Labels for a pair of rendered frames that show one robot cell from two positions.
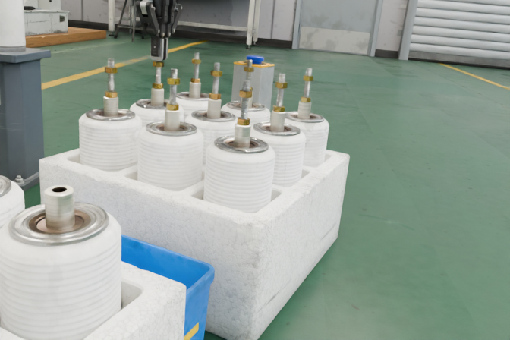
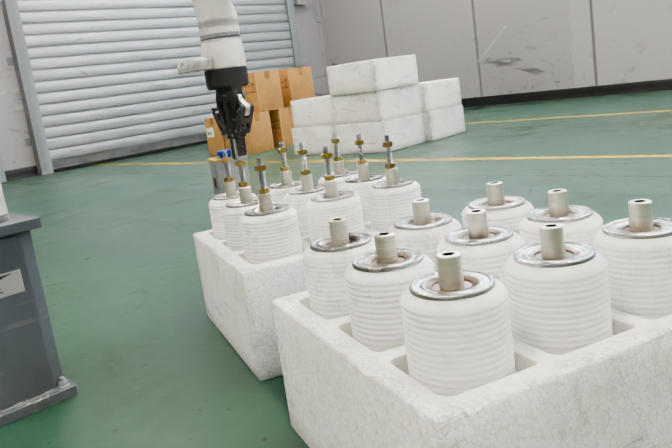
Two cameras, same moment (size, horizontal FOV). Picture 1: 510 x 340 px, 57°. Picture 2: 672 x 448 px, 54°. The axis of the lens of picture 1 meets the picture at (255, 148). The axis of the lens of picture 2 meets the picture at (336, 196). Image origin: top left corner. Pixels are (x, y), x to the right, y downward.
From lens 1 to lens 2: 0.95 m
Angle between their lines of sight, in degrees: 46
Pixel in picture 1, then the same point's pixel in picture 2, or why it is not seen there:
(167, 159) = (357, 215)
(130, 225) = not seen: hidden behind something
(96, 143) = (287, 232)
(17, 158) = (53, 354)
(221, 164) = (406, 195)
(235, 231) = not seen: hidden behind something
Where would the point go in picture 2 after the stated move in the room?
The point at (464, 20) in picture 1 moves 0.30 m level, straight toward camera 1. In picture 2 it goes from (100, 107) to (104, 106)
